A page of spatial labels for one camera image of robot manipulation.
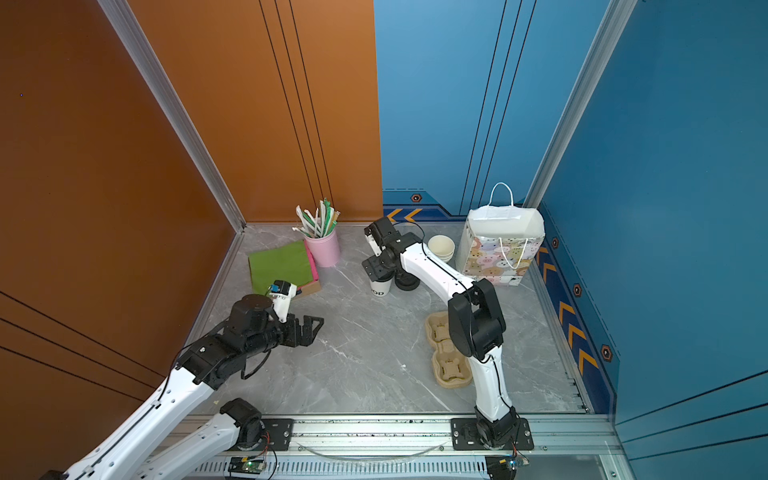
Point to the pulp cup carrier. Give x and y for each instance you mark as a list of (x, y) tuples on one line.
[(450, 368)]

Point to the bundle of wrapped straws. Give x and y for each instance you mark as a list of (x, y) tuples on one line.
[(318, 224)]

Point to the cardboard napkin box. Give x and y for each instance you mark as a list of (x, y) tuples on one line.
[(314, 286)]

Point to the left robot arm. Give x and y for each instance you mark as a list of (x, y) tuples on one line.
[(252, 328)]

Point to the green circuit board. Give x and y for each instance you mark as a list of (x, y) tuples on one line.
[(245, 465), (515, 463)]

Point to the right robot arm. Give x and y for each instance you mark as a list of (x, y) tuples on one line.
[(475, 321)]

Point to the green napkin stack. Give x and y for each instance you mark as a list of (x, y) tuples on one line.
[(290, 262)]

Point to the stack of paper cups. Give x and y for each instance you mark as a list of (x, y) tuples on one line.
[(442, 246)]

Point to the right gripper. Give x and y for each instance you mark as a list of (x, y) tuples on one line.
[(373, 262)]

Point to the pink straw holder cup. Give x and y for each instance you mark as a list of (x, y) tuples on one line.
[(325, 251)]

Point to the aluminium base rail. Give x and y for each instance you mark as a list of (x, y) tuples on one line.
[(419, 446)]

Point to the right green circuit board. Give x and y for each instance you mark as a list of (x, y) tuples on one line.
[(515, 463)]

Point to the black cup lid stack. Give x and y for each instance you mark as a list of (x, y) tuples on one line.
[(406, 281)]

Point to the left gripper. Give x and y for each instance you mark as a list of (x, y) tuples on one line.
[(308, 335)]

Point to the white paper coffee cup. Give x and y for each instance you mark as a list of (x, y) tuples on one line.
[(381, 288)]

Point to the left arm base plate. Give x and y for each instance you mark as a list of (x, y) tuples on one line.
[(273, 435)]

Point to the cartoon paper gift bag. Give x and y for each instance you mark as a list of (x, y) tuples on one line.
[(499, 243)]

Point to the left green circuit board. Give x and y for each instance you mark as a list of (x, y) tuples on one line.
[(245, 465)]

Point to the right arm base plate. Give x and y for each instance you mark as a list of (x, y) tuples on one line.
[(508, 435)]

